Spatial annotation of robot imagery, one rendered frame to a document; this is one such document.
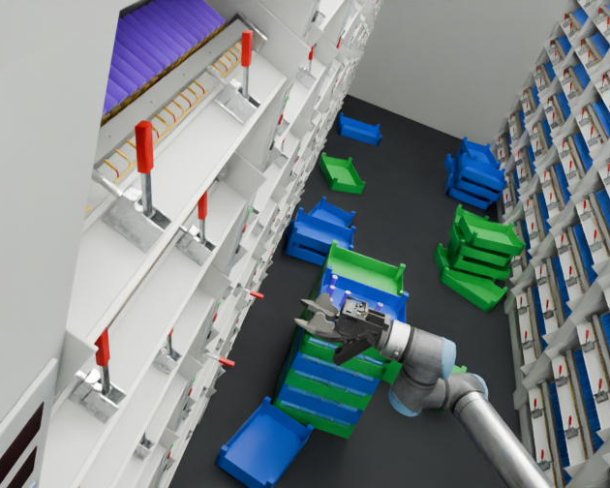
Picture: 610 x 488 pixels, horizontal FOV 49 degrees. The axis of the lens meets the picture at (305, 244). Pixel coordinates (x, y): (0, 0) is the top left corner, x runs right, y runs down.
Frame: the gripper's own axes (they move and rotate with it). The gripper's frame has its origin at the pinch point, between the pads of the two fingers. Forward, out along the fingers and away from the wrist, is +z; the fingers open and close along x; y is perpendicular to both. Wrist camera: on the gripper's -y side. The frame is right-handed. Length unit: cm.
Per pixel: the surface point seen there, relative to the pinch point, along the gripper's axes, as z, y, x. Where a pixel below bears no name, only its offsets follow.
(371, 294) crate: -22, -35, -68
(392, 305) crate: -31, -37, -68
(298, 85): 17, 49, -9
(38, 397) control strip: 13, 71, 103
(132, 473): 17, 9, 62
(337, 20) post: 15, 59, -30
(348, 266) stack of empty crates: -13, -45, -94
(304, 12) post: 14, 76, 40
